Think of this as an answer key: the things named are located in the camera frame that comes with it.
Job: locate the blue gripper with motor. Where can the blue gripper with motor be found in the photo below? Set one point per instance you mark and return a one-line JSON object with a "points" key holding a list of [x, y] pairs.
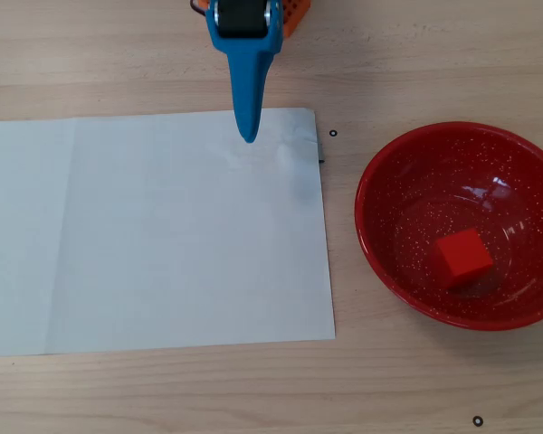
{"points": [[244, 42]]}

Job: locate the red cube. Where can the red cube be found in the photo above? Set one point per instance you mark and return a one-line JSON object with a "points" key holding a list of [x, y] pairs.
{"points": [[463, 257]]}

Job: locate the red speckled bowl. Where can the red speckled bowl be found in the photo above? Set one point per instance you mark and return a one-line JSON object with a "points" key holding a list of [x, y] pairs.
{"points": [[398, 226]]}

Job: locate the white paper sheet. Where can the white paper sheet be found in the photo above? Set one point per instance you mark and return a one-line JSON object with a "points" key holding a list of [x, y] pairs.
{"points": [[163, 235]]}

